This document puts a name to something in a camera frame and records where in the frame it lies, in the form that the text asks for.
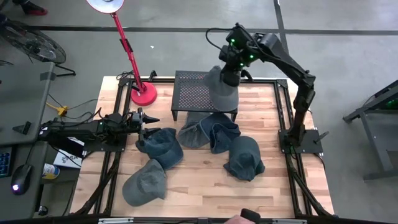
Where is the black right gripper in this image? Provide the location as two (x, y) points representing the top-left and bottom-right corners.
(219, 45), (249, 88)

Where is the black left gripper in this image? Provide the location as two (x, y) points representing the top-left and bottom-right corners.
(124, 107), (163, 147)

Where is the grey baseball cap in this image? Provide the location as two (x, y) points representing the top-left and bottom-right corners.
(121, 159), (168, 207)
(177, 111), (215, 149)
(203, 65), (240, 112)

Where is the dark blue denim cap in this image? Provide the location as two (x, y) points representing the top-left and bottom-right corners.
(135, 127), (184, 171)

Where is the dark teal cap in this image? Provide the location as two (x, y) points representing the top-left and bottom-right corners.
(223, 135), (266, 182)

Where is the red desk lamp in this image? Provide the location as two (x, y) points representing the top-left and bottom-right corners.
(85, 0), (159, 107)

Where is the black perforated metal rack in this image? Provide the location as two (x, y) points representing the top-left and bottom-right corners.
(170, 70), (239, 122)

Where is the black slanted board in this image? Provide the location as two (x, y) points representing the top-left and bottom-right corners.
(46, 136), (85, 159)

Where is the white printed paper box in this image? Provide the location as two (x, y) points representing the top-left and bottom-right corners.
(52, 136), (85, 169)

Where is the white and yellow can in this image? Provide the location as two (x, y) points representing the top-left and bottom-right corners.
(42, 163), (60, 180)

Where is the person's hand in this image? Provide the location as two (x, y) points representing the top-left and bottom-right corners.
(223, 214), (249, 224)

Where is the small black wedge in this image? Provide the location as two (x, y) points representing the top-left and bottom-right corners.
(12, 121), (32, 135)

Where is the grey desk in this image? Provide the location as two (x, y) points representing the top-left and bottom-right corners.
(0, 61), (56, 220)

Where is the black handheld object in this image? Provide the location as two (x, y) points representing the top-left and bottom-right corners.
(239, 208), (261, 224)

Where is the black computer mouse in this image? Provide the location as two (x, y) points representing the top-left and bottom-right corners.
(11, 164), (34, 196)

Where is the black floor fan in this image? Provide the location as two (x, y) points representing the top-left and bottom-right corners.
(0, 17), (77, 78)

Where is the backlit keyboard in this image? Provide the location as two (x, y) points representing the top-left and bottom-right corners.
(0, 147), (12, 178)

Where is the grey metal stand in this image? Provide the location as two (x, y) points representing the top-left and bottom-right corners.
(343, 80), (398, 182)

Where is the person's shoe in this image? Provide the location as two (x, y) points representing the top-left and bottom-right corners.
(21, 0), (49, 16)

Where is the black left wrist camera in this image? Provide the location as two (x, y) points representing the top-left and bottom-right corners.
(129, 111), (143, 124)

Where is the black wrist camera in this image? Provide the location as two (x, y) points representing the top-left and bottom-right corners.
(129, 111), (143, 124)
(228, 26), (253, 47)

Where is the black aluminium table frame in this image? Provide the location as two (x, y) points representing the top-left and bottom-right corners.
(72, 70), (336, 224)

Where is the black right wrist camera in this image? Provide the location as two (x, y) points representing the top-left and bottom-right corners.
(228, 26), (253, 47)

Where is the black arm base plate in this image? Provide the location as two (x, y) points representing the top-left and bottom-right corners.
(278, 129), (324, 155)
(83, 133), (129, 153)

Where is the yellow extension cord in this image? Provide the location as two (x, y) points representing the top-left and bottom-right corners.
(45, 101), (69, 118)

